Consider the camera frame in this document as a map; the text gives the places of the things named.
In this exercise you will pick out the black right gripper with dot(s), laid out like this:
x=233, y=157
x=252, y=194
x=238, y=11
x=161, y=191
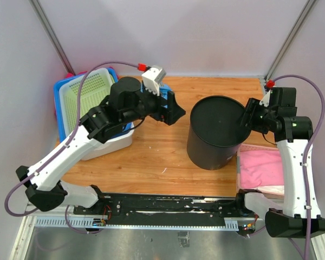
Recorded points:
x=252, y=106

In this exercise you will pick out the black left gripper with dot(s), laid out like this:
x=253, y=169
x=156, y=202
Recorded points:
x=171, y=114

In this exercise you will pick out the large dark blue cylindrical container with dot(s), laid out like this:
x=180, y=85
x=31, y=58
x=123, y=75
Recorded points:
x=215, y=132

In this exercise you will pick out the white perforated plastic basket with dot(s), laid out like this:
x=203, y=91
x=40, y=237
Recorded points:
x=81, y=94

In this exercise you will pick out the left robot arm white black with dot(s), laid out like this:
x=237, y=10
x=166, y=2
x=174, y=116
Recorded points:
x=129, y=100

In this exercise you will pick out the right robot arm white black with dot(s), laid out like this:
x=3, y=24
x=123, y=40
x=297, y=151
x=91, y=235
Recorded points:
x=299, y=216

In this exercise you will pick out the blue printed cloth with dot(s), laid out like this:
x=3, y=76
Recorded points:
x=163, y=88

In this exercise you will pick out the pink perforated basket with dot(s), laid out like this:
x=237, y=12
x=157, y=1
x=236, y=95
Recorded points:
x=275, y=190

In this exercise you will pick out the pink towel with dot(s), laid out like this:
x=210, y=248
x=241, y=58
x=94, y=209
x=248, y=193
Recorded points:
x=261, y=168

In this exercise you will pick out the white plastic tub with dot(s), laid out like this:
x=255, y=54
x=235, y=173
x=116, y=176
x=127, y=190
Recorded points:
x=116, y=143

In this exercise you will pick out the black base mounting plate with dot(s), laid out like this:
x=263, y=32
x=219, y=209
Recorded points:
x=163, y=211

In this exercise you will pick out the blue plastic bin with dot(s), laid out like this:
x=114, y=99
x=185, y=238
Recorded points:
x=58, y=108

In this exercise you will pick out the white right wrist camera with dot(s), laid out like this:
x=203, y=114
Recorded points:
x=266, y=99

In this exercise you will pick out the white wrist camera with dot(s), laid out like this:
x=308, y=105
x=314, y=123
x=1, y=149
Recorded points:
x=152, y=79
x=266, y=99

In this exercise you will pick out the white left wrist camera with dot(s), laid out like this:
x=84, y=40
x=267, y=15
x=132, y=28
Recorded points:
x=152, y=79

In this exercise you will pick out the white slotted cable duct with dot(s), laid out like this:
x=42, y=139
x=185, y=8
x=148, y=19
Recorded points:
x=93, y=223

